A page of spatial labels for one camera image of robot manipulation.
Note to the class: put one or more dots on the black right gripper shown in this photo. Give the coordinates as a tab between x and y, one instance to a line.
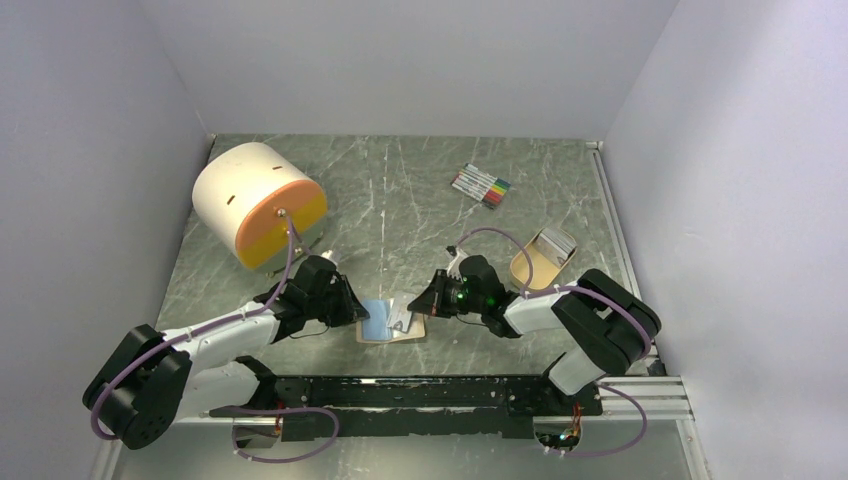
432	301

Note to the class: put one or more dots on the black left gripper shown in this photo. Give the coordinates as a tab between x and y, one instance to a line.
351	309

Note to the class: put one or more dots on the silver VIP card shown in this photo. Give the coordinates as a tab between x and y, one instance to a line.
400	317

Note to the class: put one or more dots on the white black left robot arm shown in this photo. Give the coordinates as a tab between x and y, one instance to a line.
154	378

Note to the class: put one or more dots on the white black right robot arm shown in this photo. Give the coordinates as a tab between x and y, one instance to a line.
612	328

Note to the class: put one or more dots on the stack of cards in tray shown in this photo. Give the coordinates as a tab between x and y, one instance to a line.
555	245

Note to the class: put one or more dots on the beige oval plastic tray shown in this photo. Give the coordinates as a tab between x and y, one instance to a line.
538	270

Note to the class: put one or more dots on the pack of coloured marker pens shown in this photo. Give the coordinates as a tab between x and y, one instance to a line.
480	186

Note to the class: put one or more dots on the round pink yellow drawer box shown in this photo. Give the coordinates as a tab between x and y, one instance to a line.
237	196

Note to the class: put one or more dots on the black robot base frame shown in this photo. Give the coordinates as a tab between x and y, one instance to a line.
384	406

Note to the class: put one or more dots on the aluminium table edge rail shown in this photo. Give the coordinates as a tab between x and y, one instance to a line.
663	397

